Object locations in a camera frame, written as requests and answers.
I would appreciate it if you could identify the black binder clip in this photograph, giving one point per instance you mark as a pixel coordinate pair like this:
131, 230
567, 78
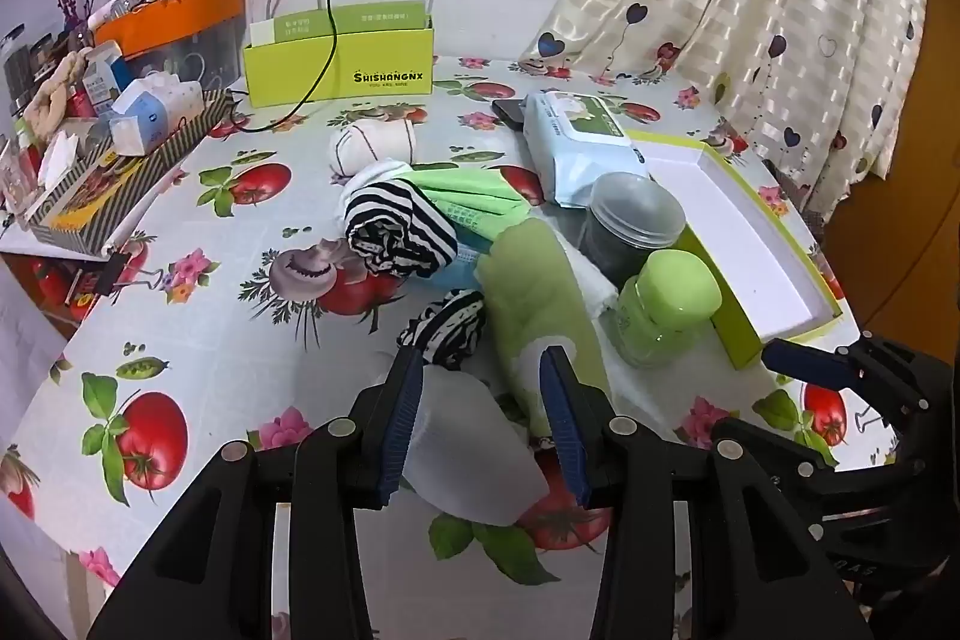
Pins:
139, 276

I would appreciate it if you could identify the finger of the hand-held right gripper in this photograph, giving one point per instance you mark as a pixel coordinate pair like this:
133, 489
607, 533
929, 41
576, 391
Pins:
806, 361

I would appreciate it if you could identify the large striped sock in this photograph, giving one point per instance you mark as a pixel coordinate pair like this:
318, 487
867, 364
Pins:
401, 231

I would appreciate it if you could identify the green cloth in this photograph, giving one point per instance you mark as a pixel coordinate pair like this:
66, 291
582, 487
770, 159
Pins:
469, 197

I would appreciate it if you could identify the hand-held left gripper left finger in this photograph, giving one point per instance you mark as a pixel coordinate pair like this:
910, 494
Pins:
401, 430

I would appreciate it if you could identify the heart print curtain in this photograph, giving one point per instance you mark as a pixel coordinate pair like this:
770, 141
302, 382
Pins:
750, 10

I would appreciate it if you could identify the shallow green and white box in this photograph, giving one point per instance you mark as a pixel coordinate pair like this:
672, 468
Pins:
757, 250

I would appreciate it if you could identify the wooden wardrobe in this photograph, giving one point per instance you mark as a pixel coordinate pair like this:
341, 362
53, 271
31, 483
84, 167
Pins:
900, 160

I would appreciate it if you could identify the lime green cardboard box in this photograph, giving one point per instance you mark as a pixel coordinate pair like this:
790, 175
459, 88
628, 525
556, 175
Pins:
337, 66

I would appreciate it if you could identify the white sock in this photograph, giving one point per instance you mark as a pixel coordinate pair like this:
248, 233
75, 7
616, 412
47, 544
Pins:
367, 179

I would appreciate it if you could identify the light green sock with bird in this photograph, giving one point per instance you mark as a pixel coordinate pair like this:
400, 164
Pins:
536, 295

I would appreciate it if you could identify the vegetable print tablecloth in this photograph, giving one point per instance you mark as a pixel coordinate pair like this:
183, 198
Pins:
225, 325

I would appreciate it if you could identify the beige braided plush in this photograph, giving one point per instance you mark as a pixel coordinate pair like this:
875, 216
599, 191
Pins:
52, 85

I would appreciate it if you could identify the small striped sock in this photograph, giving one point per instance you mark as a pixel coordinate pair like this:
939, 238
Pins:
450, 325

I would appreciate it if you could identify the black phone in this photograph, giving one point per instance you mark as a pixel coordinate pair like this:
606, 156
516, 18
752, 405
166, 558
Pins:
510, 114

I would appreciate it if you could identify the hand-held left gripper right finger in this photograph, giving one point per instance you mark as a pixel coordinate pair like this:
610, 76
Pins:
562, 437

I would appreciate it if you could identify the blue and white tissue pack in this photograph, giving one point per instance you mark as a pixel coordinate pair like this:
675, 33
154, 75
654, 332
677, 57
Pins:
150, 111

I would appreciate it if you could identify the wet wipes pack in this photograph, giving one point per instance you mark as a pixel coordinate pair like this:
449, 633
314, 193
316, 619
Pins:
574, 141

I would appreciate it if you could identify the green lidded bottle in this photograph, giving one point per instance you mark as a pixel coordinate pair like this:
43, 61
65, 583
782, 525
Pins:
664, 310

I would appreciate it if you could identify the blue face mask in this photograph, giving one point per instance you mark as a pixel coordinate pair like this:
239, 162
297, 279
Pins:
469, 261

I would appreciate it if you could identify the small carton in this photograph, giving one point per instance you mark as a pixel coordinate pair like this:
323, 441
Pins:
101, 78

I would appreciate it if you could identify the orange box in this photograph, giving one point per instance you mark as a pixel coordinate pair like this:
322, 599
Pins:
176, 14

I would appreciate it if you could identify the striped cardboard tray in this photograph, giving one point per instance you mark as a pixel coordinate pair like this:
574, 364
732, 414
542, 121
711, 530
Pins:
127, 183

